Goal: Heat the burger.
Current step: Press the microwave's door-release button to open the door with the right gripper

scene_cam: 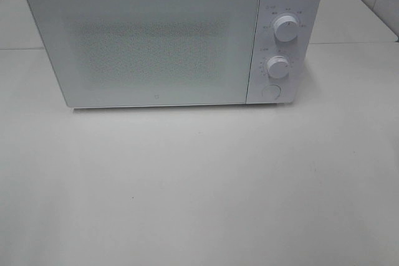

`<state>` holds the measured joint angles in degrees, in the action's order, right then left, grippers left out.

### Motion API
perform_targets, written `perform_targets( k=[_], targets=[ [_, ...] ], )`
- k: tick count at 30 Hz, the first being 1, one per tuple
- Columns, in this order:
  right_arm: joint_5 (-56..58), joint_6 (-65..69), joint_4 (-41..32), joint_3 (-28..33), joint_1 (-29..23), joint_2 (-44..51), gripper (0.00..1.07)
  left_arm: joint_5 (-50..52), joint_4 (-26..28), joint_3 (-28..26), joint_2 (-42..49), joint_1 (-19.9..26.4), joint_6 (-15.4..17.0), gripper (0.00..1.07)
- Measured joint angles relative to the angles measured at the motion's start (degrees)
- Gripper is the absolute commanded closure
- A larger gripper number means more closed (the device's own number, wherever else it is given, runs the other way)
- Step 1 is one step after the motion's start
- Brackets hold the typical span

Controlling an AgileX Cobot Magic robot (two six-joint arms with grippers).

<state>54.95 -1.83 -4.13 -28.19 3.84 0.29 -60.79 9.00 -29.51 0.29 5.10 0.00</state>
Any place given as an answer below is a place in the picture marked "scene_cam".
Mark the upper white power knob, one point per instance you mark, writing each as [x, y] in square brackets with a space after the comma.
[286, 27]

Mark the lower white timer knob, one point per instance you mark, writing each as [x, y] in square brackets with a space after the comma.
[277, 67]

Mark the white microwave door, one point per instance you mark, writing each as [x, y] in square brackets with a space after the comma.
[132, 53]

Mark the round white door button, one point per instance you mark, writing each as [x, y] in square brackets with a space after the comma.
[271, 93]

